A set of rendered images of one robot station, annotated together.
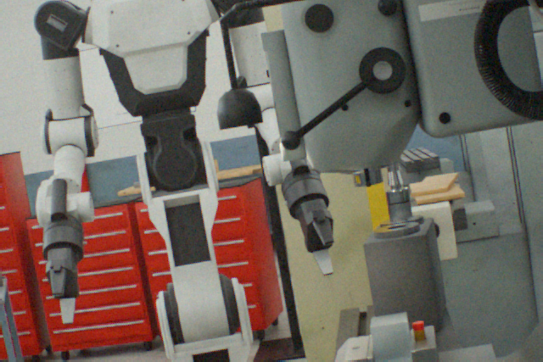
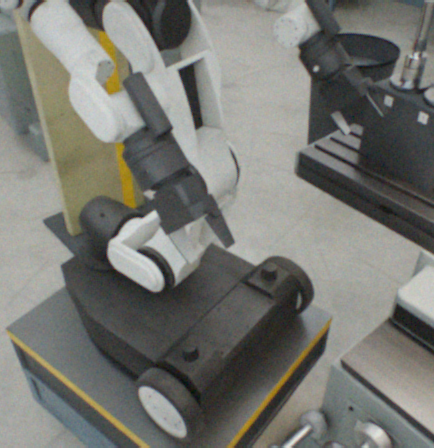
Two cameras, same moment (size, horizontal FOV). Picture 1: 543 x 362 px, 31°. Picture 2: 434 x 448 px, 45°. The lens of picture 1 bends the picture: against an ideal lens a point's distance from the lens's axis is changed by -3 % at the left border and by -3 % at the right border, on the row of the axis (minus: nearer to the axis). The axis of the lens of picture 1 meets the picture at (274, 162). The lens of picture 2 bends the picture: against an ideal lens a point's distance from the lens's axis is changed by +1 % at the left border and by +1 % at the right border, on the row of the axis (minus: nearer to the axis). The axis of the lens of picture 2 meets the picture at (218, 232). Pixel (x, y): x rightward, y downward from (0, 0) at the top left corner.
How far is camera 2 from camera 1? 177 cm
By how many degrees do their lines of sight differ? 56
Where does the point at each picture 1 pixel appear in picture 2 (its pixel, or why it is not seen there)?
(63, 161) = (73, 29)
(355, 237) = not seen: hidden behind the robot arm
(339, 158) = not seen: outside the picture
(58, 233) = (172, 157)
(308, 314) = (49, 104)
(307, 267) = (46, 64)
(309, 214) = (362, 85)
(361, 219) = not seen: hidden behind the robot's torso
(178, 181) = (177, 40)
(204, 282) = (220, 153)
